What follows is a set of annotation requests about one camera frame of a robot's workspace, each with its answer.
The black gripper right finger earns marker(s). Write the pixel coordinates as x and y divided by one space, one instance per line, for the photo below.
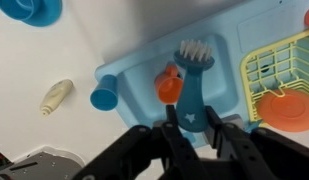
220 133

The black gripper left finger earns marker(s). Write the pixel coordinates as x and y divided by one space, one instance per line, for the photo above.
175 133

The blue dish brush white bristles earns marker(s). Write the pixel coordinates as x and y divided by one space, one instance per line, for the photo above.
192 93

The orange toy plate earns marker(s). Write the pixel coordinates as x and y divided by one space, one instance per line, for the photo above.
287 111

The yellow dish rack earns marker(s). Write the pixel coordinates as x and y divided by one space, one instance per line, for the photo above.
277 63

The grey metal mounting plate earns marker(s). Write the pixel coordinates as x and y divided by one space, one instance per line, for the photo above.
37 166

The small blue tumbler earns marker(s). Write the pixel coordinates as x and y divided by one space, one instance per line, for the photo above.
104 96

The light blue toy sink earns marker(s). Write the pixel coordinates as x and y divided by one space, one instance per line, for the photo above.
210 20

